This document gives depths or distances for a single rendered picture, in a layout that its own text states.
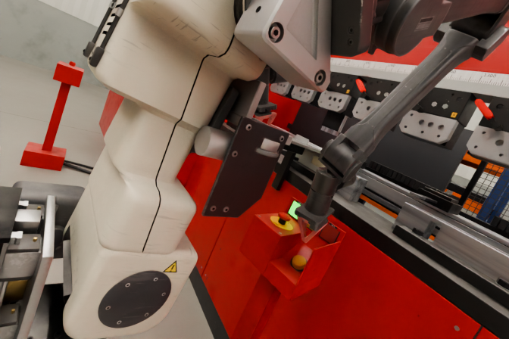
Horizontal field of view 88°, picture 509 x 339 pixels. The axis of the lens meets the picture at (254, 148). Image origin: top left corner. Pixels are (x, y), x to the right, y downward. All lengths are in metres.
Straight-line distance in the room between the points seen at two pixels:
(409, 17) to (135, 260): 0.46
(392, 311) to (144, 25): 0.84
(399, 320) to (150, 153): 0.73
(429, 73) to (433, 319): 0.56
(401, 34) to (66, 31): 7.36
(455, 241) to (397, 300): 0.23
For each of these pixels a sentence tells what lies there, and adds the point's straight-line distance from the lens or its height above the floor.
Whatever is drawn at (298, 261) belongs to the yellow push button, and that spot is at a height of 0.73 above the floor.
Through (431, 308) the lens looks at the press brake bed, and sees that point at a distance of 0.84.
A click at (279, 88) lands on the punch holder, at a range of 1.50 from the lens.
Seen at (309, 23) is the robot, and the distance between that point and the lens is 0.27.
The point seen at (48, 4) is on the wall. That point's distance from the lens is 7.54.
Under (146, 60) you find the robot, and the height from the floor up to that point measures 1.06.
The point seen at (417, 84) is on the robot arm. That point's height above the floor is 1.23.
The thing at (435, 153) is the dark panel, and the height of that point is 1.19.
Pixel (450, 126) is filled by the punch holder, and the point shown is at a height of 1.23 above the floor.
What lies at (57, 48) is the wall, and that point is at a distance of 7.55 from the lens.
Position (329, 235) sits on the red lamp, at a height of 0.81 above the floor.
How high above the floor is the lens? 1.07
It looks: 9 degrees down
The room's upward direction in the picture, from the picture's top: 23 degrees clockwise
